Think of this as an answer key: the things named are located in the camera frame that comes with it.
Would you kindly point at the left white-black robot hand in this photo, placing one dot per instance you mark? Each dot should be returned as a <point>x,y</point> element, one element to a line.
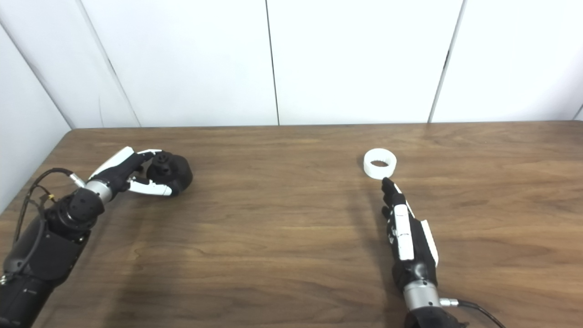
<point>114,166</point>

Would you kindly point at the right white-black robot hand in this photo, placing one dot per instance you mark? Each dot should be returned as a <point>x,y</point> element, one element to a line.
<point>403,237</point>

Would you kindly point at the round black part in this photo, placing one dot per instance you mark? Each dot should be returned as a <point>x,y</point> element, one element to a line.
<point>180,173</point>

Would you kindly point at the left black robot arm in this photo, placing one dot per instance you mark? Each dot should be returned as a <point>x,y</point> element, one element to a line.
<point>45,255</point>

